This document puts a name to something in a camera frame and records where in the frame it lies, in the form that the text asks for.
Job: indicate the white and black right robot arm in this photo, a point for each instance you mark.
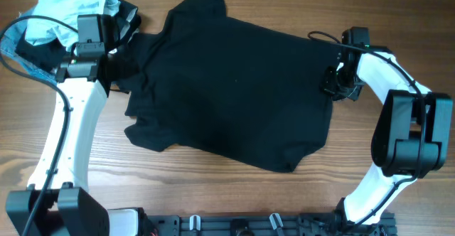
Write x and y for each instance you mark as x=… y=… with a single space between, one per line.
x=410 y=139

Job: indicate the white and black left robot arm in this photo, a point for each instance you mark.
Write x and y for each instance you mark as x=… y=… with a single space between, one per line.
x=56 y=200

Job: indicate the folded blue denim jeans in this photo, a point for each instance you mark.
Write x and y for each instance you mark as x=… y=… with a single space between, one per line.
x=8 y=43

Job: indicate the black t-shirt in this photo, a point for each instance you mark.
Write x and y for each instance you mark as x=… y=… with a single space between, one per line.
x=228 y=87

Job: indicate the light blue crumpled garment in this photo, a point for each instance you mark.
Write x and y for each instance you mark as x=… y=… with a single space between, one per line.
x=40 y=31

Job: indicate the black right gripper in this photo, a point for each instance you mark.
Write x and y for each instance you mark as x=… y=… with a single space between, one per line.
x=326 y=87

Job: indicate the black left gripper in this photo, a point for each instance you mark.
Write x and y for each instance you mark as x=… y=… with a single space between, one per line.
x=131 y=64

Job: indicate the folded black garment in stack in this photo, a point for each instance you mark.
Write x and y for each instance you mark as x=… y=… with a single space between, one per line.
x=47 y=56

